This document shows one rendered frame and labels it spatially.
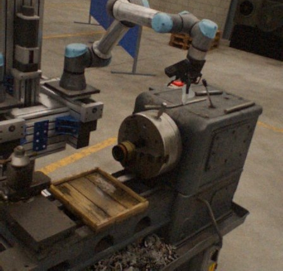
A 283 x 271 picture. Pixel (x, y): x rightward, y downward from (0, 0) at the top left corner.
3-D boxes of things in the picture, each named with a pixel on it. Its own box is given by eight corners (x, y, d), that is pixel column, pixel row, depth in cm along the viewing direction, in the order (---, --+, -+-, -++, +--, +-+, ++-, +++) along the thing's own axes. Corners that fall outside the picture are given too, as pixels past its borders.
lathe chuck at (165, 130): (122, 146, 210) (142, 98, 193) (162, 186, 195) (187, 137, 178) (110, 151, 204) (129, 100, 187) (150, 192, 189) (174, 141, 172)
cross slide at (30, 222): (16, 180, 173) (16, 172, 172) (76, 234, 148) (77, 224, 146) (-23, 192, 162) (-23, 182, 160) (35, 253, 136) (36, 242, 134)
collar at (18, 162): (23, 154, 156) (23, 147, 155) (34, 163, 151) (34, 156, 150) (3, 159, 150) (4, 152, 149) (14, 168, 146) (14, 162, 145)
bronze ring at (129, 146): (126, 136, 185) (111, 139, 179) (140, 144, 180) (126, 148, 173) (123, 153, 189) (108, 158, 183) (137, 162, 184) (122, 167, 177)
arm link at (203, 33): (209, 18, 166) (223, 28, 161) (198, 42, 171) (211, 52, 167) (196, 16, 161) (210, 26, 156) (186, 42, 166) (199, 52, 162)
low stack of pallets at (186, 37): (189, 40, 1054) (192, 23, 1037) (218, 48, 1019) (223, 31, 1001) (167, 45, 952) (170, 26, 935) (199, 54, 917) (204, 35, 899)
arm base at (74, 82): (53, 83, 225) (54, 66, 221) (74, 80, 235) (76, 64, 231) (70, 91, 216) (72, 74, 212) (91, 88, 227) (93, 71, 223)
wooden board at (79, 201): (97, 172, 202) (98, 165, 200) (147, 208, 180) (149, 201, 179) (45, 190, 181) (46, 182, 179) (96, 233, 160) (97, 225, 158)
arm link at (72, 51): (59, 66, 222) (60, 42, 217) (80, 65, 230) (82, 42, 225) (69, 72, 214) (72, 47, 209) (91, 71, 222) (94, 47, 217)
